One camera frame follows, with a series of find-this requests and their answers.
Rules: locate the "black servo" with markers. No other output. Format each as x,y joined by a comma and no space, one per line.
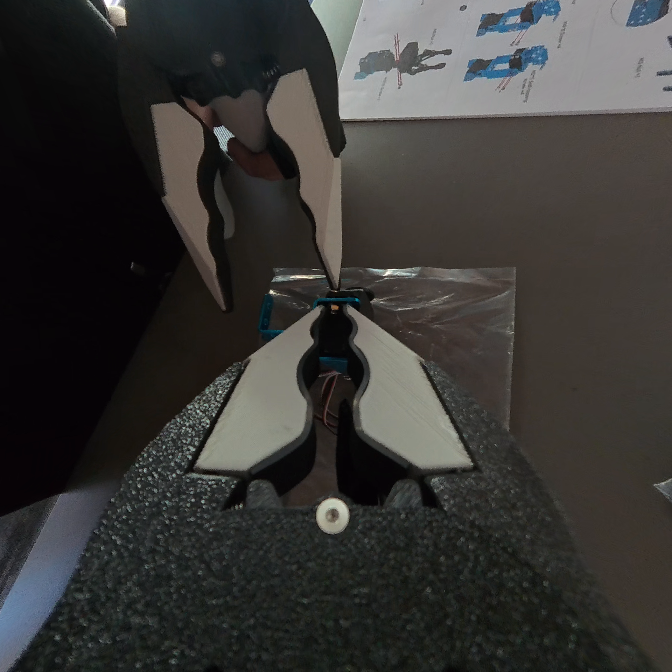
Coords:
346,301

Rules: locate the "blue perforated metal bracket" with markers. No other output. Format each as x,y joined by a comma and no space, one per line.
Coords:
265,315

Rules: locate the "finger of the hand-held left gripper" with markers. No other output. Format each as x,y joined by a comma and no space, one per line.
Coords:
181,173
315,157

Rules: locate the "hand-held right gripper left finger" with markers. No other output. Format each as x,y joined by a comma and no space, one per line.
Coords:
257,414

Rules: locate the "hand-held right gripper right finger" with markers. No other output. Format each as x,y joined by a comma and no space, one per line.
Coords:
409,414

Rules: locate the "zip bag with black parts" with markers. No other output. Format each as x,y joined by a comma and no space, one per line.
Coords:
665,491

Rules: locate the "person's left hand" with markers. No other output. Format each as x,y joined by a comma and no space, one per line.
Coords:
252,165

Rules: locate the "large clear plastic bag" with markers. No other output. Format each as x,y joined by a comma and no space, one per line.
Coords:
446,325

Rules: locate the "white instruction manual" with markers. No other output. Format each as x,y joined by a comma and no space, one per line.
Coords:
577,78

